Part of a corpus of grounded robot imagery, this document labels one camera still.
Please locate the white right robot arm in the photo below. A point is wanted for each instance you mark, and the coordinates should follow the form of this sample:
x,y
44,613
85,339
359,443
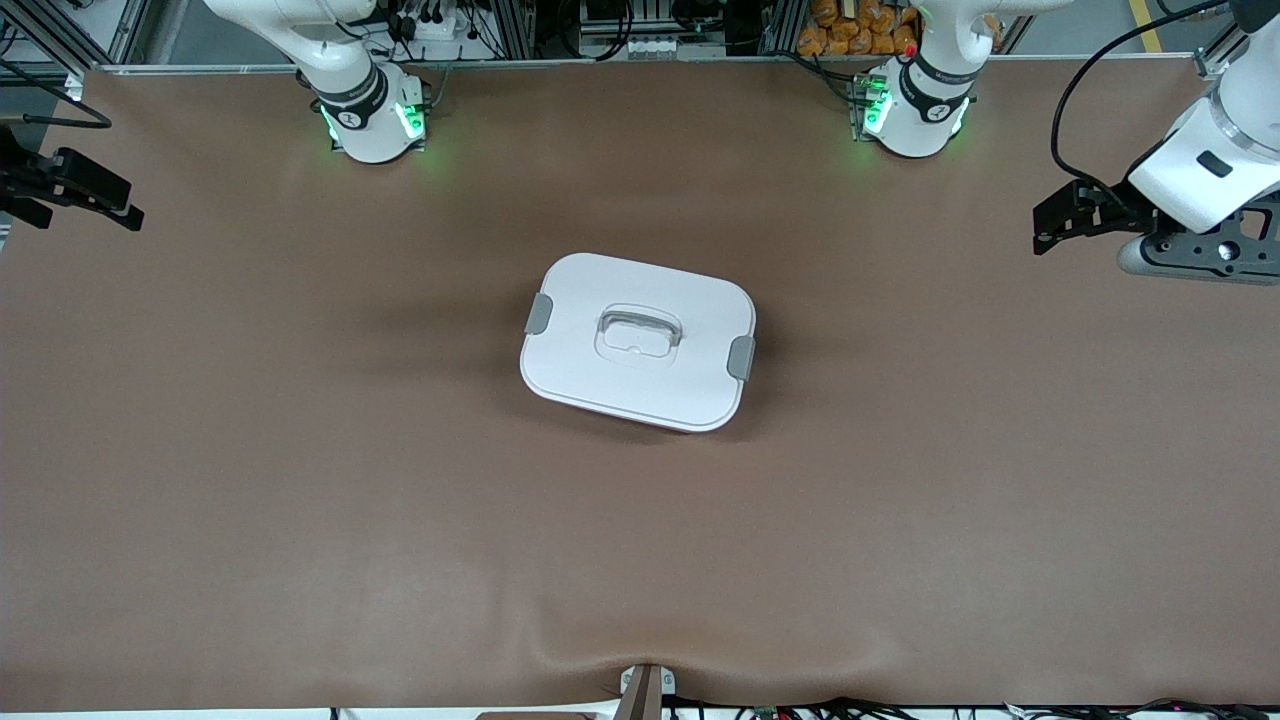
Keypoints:
x,y
370,130

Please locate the white power strip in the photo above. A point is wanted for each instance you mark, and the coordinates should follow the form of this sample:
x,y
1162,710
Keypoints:
x,y
440,28

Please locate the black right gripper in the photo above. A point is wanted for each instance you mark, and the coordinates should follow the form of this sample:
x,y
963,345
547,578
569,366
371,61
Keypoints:
x,y
32,178

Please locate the white terminal strip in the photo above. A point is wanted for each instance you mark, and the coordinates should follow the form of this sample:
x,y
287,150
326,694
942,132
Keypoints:
x,y
655,45

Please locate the aluminium frame profile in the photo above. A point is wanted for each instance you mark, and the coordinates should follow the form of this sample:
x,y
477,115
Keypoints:
x,y
1212,62
62,38
780,25
520,25

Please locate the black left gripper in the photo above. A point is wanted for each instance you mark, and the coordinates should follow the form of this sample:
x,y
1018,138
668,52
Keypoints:
x,y
1112,210

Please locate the brown table mat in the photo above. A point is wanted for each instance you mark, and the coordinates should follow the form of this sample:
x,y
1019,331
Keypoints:
x,y
300,550

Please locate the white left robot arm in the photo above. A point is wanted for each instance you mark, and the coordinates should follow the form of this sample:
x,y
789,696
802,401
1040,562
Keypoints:
x,y
915,120

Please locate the white box lid grey clips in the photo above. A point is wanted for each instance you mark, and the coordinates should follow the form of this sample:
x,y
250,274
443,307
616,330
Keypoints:
x,y
580,360

